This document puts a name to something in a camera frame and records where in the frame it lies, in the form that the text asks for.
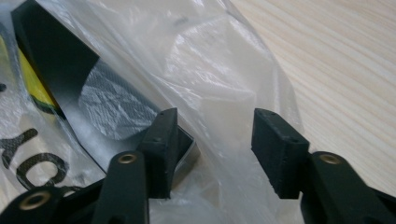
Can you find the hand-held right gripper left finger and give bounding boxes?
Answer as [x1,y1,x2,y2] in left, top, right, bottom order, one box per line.
[136,107,179,200]

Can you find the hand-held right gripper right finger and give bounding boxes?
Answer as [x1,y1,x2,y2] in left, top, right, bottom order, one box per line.
[250,107,311,200]

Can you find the clear smiley plastic bag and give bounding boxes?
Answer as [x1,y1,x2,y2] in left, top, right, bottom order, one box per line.
[0,0,304,224]

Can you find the black box with yellow stripe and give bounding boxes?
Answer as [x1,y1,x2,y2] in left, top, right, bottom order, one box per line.
[9,0,201,183]

